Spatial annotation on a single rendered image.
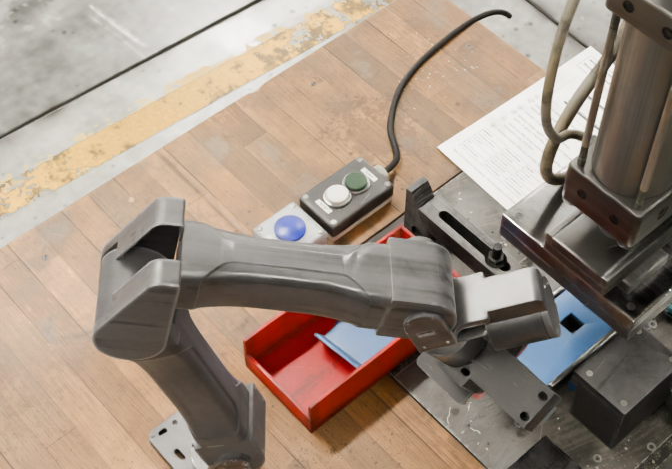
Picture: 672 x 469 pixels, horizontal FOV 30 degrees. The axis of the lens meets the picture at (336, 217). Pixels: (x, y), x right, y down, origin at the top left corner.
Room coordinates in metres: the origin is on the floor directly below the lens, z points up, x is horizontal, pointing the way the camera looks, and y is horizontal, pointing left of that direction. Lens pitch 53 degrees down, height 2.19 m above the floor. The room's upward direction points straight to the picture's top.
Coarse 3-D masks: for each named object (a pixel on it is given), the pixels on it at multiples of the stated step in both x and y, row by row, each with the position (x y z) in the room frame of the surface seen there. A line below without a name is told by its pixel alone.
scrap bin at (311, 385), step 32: (288, 320) 0.79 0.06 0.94; (320, 320) 0.81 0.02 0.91; (256, 352) 0.76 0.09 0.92; (288, 352) 0.77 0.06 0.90; (320, 352) 0.77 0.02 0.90; (384, 352) 0.74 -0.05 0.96; (288, 384) 0.73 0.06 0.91; (320, 384) 0.73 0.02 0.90; (352, 384) 0.71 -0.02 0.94; (320, 416) 0.67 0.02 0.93
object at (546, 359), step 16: (560, 304) 0.78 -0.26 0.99; (576, 304) 0.78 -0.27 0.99; (560, 320) 0.76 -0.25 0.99; (592, 320) 0.76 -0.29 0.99; (560, 336) 0.74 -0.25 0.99; (576, 336) 0.74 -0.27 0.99; (592, 336) 0.74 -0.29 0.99; (528, 352) 0.72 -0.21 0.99; (544, 352) 0.72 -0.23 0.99; (560, 352) 0.72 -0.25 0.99; (576, 352) 0.72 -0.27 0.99; (544, 368) 0.70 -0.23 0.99; (560, 368) 0.70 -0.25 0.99
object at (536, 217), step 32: (544, 192) 0.82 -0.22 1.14; (512, 224) 0.78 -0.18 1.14; (544, 224) 0.78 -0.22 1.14; (576, 224) 0.75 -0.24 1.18; (544, 256) 0.75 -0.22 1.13; (576, 256) 0.71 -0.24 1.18; (608, 256) 0.71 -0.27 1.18; (640, 256) 0.71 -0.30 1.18; (576, 288) 0.72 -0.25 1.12; (608, 288) 0.68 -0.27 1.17; (640, 288) 0.70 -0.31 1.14; (608, 320) 0.68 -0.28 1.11; (640, 320) 0.67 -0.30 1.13
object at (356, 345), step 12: (348, 324) 0.81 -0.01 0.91; (324, 336) 0.79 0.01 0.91; (336, 336) 0.79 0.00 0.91; (348, 336) 0.79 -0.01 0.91; (360, 336) 0.79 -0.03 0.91; (372, 336) 0.79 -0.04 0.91; (384, 336) 0.79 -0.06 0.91; (336, 348) 0.76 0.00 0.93; (348, 348) 0.77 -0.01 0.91; (360, 348) 0.77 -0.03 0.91; (372, 348) 0.77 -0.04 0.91; (348, 360) 0.74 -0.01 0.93; (360, 360) 0.76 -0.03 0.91
